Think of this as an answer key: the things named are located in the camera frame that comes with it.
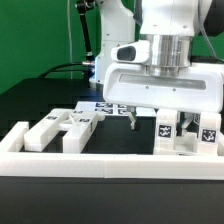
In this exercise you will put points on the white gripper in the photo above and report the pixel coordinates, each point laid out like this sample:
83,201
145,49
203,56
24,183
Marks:
196,89

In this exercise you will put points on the white chair seat part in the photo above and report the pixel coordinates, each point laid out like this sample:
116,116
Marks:
187,145

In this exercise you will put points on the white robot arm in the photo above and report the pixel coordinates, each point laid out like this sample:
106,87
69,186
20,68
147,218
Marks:
168,25

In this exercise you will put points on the white tag sheet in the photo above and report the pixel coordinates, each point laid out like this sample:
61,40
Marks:
112,109

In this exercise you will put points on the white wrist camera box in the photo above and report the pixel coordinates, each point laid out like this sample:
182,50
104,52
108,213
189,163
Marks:
136,52

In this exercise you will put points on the white chair back frame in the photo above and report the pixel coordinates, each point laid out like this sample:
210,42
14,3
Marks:
78,127

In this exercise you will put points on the black jointed camera mount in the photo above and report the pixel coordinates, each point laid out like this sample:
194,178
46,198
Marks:
82,7

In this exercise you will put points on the white U-shaped fence frame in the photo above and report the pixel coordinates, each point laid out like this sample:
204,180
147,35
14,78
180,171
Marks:
15,162

